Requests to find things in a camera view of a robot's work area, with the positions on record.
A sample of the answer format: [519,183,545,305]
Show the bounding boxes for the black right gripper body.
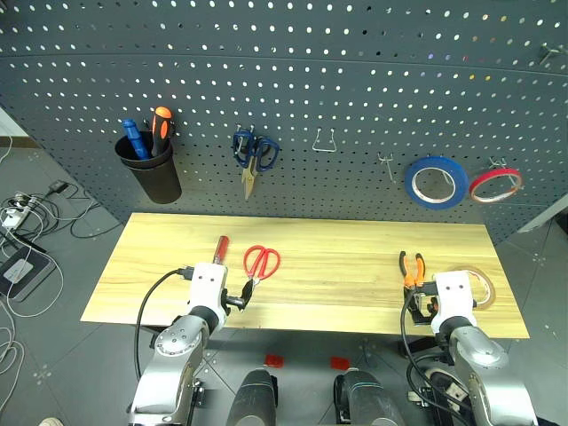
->
[403,283,438,317]

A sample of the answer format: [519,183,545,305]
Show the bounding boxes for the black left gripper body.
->
[221,288,243,317]

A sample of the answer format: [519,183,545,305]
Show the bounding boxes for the dark grey metal pegboard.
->
[0,0,568,246]

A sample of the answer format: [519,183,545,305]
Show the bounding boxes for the orange and black pliers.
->
[398,250,428,289]

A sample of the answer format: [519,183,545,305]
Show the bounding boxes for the clear tan tape roll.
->
[447,264,497,312]

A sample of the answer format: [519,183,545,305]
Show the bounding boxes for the dark rounded shape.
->
[334,367,406,426]
[225,368,280,426]

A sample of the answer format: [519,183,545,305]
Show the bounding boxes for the blue tape roll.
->
[403,155,469,210]

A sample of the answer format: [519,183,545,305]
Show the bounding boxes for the red tape roll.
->
[469,167,524,204]

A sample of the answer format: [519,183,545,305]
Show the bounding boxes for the small silver peg hook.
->
[377,152,396,184]

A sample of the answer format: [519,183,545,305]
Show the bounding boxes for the black round cup holder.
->
[114,134,184,205]

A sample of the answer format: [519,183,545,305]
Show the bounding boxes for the silver double peg hook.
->
[487,156,521,184]

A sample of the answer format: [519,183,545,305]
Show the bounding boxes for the orange and black screwdriver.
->
[150,106,174,158]

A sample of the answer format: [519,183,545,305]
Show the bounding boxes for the black flat box with label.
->
[0,246,57,304]

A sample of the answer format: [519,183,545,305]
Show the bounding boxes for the white power strip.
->
[1,207,33,231]

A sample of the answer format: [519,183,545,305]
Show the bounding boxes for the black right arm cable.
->
[399,290,472,412]

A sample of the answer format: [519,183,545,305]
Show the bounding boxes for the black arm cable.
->
[134,265,195,383]
[399,290,472,412]

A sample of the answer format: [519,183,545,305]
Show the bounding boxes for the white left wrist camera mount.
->
[187,262,229,312]

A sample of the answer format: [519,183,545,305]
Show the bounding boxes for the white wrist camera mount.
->
[430,271,479,324]
[187,262,229,312]

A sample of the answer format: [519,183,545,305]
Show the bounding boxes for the red handled scissors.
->
[242,245,282,288]

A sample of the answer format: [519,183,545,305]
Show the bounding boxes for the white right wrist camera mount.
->
[430,271,479,324]

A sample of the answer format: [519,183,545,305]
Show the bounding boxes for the red handled screwdriver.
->
[213,235,231,266]

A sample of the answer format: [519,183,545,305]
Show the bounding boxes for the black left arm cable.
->
[134,265,195,383]

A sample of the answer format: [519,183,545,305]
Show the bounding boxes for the blue handled scissors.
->
[232,127,281,202]

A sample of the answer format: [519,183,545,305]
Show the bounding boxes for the silver wire loop hook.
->
[312,127,337,154]

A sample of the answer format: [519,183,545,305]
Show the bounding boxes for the black floor cable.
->
[0,181,125,249]

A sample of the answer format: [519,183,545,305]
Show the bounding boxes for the blue handled screwdriver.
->
[122,118,151,161]

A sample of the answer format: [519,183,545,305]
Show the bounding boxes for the white floor cable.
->
[0,135,66,400]

